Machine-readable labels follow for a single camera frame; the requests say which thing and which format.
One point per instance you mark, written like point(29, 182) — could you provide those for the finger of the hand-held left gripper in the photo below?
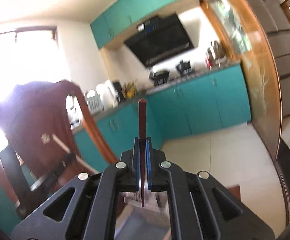
point(65, 162)

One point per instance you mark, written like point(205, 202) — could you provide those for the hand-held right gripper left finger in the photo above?
point(136, 160)

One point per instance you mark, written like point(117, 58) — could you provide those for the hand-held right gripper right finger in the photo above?
point(148, 160)

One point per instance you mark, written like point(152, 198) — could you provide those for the pale wooden chopstick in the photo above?
point(60, 142)

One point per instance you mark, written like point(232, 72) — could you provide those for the grey plastic utensil holder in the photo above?
point(132, 200)

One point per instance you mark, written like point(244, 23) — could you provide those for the dark brown chopstick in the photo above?
point(142, 120)

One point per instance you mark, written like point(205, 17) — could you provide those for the carved wooden chair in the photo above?
point(35, 120)

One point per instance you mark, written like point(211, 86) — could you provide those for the blue striped towel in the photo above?
point(142, 225)

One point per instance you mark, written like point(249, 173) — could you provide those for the white dish rack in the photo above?
point(93, 102)

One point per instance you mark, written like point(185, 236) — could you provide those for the cluster of condiment bottles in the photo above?
point(130, 90)

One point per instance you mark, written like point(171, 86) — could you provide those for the black kitchen appliance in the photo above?
point(117, 90)

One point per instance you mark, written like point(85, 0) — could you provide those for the white kitchen appliance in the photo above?
point(106, 92)

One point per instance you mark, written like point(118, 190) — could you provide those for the teal lower kitchen cabinets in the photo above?
point(197, 100)

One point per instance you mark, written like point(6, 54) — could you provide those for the teal kitchen cabinets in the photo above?
point(135, 7)
point(197, 100)

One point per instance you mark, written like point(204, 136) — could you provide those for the black wok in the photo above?
point(160, 74)

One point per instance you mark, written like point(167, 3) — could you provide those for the black cooking pot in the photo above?
point(183, 67)

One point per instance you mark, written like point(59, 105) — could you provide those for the grey kitchen countertop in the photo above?
point(200, 72)

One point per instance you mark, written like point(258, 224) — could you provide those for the bright kitchen window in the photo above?
point(22, 55)

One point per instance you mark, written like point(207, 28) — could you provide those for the red bottle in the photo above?
point(208, 60)

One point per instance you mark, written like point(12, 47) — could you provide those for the black range hood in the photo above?
point(160, 42)

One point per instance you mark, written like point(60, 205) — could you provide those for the stainless steel pot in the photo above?
point(217, 51)

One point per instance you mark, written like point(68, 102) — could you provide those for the glass sliding door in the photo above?
point(257, 80)

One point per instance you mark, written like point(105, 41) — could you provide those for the teal upper kitchen cabinets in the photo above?
point(135, 7)

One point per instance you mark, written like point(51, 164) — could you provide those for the silver refrigerator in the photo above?
point(284, 55)

